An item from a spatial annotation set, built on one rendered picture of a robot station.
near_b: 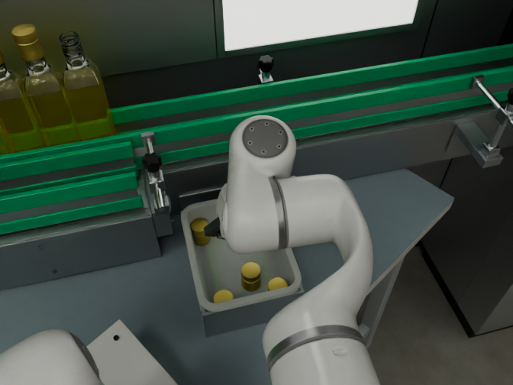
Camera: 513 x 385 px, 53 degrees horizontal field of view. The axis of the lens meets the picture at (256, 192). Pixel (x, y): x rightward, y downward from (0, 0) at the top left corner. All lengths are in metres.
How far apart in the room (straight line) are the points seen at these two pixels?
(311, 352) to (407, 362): 1.36
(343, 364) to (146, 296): 0.60
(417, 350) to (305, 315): 1.37
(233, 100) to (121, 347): 0.49
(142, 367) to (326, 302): 0.45
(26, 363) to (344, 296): 0.29
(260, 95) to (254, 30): 0.13
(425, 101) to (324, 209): 0.59
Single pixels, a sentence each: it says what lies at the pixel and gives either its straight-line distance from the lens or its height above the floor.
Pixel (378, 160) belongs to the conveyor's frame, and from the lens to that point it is 1.11.
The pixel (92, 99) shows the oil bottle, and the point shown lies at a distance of 0.88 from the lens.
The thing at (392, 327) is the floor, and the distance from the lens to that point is 1.81.
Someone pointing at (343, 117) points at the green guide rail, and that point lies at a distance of 1.01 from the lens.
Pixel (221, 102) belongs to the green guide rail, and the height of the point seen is 0.94.
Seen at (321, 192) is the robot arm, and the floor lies 1.17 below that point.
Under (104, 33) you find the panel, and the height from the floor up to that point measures 1.07.
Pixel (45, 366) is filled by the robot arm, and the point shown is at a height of 1.12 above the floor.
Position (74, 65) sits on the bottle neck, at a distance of 0.86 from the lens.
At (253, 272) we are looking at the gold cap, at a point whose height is 0.81.
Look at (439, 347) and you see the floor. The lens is 1.82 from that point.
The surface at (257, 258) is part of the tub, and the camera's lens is 0.96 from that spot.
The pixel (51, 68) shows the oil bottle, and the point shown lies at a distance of 0.89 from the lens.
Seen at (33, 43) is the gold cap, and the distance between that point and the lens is 0.84.
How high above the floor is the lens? 1.57
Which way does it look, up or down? 49 degrees down
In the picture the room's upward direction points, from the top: straight up
